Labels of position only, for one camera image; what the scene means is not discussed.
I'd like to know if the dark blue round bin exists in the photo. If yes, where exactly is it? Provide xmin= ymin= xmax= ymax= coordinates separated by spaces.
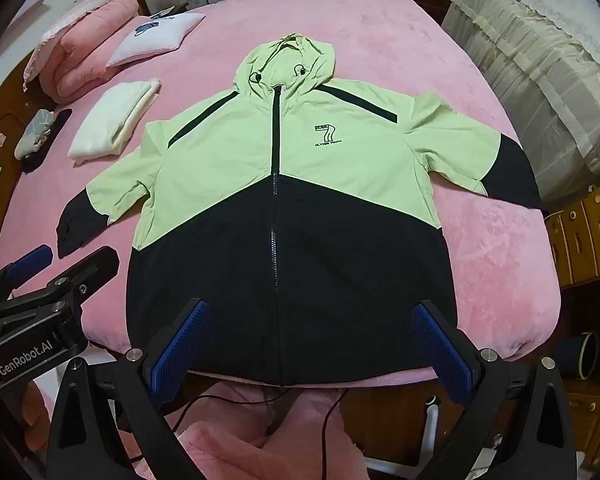
xmin=562 ymin=331 xmax=600 ymax=378

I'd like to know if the wooden headboard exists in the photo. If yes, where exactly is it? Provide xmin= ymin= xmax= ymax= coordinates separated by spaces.
xmin=0 ymin=52 xmax=46 ymax=271

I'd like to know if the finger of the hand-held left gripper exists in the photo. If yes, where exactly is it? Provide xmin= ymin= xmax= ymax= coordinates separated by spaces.
xmin=0 ymin=244 xmax=55 ymax=291
xmin=45 ymin=246 xmax=121 ymax=312

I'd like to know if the cream lace furniture cover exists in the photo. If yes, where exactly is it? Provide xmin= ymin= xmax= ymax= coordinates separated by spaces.
xmin=440 ymin=0 xmax=600 ymax=211

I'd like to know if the green and black hooded jacket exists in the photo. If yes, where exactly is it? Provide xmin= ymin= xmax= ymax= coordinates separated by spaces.
xmin=56 ymin=33 xmax=548 ymax=388

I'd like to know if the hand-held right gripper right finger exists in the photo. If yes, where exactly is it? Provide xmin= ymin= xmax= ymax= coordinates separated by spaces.
xmin=411 ymin=299 xmax=578 ymax=480

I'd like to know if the grey cloth on black item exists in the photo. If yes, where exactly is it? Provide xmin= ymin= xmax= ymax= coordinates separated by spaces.
xmin=22 ymin=108 xmax=73 ymax=173

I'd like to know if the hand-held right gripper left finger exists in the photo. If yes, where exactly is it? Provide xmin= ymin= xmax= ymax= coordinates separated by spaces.
xmin=45 ymin=297 xmax=211 ymax=480

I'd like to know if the thin black cable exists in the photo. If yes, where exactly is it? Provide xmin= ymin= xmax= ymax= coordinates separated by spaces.
xmin=130 ymin=385 xmax=348 ymax=480

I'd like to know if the person's pink fleece clothing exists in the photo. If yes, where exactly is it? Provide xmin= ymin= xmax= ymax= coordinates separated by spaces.
xmin=172 ymin=390 xmax=366 ymax=480

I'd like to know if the white printed pillow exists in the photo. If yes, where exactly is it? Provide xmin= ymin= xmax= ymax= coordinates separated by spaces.
xmin=106 ymin=10 xmax=206 ymax=67

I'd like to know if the pink bed blanket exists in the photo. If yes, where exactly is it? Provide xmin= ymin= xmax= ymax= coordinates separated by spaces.
xmin=0 ymin=0 xmax=563 ymax=401

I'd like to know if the wooden drawer cabinet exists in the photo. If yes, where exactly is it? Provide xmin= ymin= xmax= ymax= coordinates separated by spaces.
xmin=545 ymin=170 xmax=600 ymax=286

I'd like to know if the pink folded quilt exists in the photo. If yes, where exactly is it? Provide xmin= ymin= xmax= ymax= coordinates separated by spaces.
xmin=22 ymin=0 xmax=141 ymax=106

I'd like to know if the grey folded cloth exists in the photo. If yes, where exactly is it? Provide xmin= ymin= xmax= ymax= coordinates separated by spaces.
xmin=15 ymin=108 xmax=56 ymax=161

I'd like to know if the cream folded garment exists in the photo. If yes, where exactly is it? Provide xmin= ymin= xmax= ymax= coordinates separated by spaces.
xmin=68 ymin=78 xmax=162 ymax=165

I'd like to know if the white plastic pole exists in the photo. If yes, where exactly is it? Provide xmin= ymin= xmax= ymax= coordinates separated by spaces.
xmin=425 ymin=395 xmax=443 ymax=441

